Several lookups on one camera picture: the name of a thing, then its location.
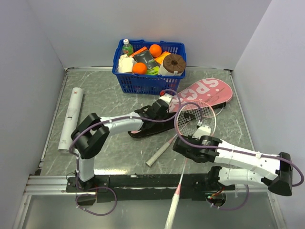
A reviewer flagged pink racket cover bag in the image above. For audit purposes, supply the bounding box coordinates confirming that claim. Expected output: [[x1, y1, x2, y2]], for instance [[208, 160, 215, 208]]
[[128, 78, 233, 138]]

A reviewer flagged white shuttlecock tube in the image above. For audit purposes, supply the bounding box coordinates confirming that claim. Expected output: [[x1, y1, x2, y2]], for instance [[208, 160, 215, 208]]
[[58, 87, 83, 153]]

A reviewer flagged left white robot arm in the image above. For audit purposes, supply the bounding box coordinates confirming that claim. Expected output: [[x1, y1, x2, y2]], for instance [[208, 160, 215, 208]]
[[69, 96, 173, 192]]

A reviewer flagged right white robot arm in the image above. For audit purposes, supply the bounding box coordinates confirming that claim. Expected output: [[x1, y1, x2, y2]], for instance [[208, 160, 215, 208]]
[[173, 135, 293, 196]]

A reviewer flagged blue plastic basket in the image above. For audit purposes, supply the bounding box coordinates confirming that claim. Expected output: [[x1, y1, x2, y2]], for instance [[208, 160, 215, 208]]
[[112, 39, 187, 95]]

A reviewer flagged black green box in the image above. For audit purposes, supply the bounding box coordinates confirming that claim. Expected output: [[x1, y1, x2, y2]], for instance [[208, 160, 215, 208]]
[[133, 50, 159, 75]]

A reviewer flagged orange fruit front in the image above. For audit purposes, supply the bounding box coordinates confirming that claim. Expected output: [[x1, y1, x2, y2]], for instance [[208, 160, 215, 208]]
[[132, 62, 147, 74]]

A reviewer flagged orange fruit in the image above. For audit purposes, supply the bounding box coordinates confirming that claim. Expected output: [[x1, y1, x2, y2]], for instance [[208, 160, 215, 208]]
[[149, 44, 162, 58], [132, 62, 147, 74]]

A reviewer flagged orange snack packet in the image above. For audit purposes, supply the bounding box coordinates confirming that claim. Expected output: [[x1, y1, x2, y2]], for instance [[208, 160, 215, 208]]
[[154, 51, 171, 65]]

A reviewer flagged white crumpled paper bag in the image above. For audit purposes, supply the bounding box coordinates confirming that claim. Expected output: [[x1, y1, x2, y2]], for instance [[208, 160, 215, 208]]
[[118, 54, 135, 73]]

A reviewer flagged orange fruit rear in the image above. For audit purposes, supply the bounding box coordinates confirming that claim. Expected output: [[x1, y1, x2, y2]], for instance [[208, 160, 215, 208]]
[[149, 44, 162, 58]]

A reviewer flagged orange carton box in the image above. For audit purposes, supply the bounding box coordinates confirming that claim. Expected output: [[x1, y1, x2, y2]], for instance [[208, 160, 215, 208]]
[[129, 47, 147, 58]]

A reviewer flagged green drink bottle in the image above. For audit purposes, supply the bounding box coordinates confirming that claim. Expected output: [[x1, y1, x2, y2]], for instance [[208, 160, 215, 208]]
[[122, 39, 134, 57]]

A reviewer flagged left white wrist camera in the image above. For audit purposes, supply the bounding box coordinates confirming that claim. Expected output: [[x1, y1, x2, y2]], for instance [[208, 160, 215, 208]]
[[159, 91, 173, 105]]

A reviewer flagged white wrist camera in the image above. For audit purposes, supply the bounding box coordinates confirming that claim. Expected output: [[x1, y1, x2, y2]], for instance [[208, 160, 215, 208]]
[[193, 121, 211, 139], [159, 91, 173, 105]]

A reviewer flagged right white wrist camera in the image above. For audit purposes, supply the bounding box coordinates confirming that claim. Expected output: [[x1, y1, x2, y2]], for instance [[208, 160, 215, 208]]
[[193, 121, 211, 139]]

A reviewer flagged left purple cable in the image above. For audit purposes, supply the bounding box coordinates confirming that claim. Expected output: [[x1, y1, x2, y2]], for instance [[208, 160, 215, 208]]
[[68, 89, 182, 217]]

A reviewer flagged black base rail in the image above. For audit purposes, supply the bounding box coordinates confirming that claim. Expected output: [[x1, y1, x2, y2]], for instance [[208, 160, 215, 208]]
[[66, 173, 235, 203]]

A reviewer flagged aluminium mounting rail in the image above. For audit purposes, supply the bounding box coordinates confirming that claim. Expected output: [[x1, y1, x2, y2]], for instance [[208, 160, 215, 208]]
[[23, 174, 72, 195]]

